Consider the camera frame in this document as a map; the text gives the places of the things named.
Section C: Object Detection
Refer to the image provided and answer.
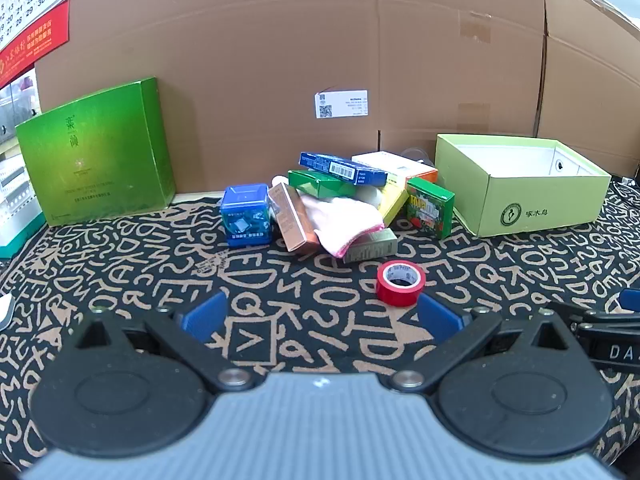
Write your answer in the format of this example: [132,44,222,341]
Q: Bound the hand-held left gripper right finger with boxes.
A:
[390,292,582,395]

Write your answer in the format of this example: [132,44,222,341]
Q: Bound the white shipping label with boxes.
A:
[314,91,370,120]

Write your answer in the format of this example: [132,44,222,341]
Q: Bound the red tape roll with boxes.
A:
[376,261,426,307]

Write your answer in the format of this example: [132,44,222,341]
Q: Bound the grey green carton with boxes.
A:
[341,227,399,264]

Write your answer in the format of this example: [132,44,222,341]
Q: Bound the metal rack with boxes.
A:
[0,152,38,226]

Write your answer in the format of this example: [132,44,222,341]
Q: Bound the white board teal edge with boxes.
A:
[0,210,47,260]

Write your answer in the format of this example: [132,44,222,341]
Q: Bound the white orange medicine box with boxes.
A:
[351,151,439,187]

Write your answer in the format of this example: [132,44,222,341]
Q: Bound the green flat box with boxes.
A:
[287,170,358,200]

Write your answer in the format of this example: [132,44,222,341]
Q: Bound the black tan letter-print tablecloth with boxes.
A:
[0,180,640,472]

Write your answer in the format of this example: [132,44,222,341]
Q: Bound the light green box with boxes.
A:
[434,133,612,239]

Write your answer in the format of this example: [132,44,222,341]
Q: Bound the white glove pink cuff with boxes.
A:
[297,194,388,257]

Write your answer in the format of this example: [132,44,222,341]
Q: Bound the large brown cardboard box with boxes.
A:
[542,0,640,178]
[34,0,548,200]

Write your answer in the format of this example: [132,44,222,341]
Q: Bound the green red small box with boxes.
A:
[405,177,456,240]

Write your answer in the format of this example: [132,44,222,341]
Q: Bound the red wall calendar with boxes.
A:
[0,0,75,90]

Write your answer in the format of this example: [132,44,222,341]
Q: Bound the large green box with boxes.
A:
[15,77,177,227]

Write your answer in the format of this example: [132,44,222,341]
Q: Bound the blue cube box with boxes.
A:
[220,183,273,248]

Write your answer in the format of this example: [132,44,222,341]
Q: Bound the blue flat box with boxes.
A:
[299,151,388,187]

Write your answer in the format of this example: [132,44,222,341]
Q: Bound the yellow medicine box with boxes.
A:
[372,182,411,228]

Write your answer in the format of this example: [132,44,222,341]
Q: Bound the copper carton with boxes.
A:
[267,182,321,253]

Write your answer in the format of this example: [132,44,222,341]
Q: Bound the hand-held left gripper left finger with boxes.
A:
[71,291,253,394]

